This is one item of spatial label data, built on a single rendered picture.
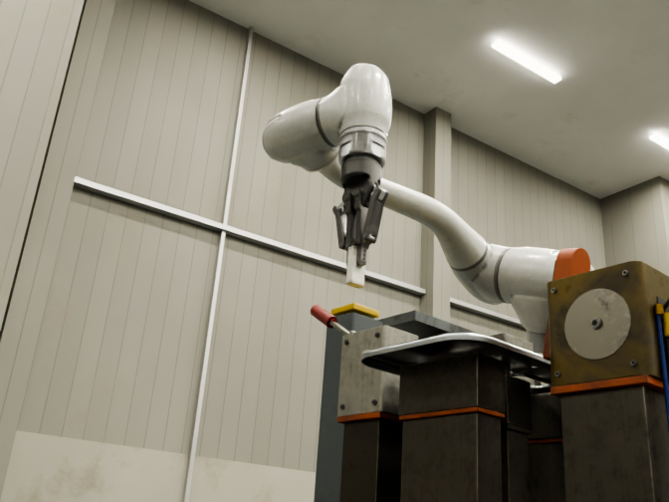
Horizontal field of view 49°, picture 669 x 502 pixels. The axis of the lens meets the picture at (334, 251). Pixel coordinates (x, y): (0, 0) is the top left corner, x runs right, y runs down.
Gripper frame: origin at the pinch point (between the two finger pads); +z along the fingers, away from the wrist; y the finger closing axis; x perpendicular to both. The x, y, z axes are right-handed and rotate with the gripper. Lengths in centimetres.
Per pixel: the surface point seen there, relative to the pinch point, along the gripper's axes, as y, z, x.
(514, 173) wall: -536, -536, 798
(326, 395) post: -1.6, 23.2, -3.6
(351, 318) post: 3.5, 10.9, -3.4
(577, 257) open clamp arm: 49, 14, -11
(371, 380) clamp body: 19.7, 25.2, -13.4
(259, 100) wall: -585, -473, 333
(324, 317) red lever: 5.6, 13.0, -10.9
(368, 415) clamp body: 19.5, 29.7, -13.4
